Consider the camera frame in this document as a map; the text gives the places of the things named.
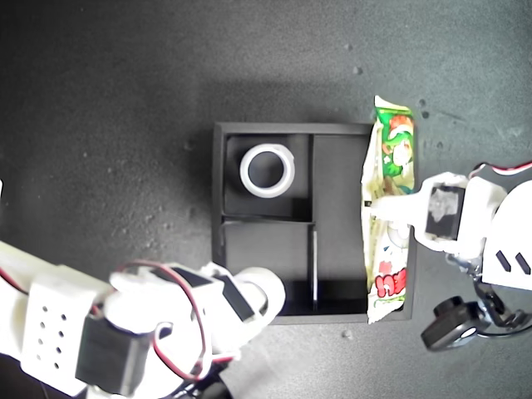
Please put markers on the green printed snack bar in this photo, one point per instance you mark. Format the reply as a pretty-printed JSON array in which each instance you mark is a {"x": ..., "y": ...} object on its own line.
[{"x": 395, "y": 158}]

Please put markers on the black tray with wells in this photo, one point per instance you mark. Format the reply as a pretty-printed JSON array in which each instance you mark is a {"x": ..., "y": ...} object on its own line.
[{"x": 336, "y": 187}]

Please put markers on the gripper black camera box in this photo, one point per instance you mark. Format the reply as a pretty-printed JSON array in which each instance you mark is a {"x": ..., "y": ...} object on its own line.
[
  {"x": 449, "y": 328},
  {"x": 216, "y": 388}
]

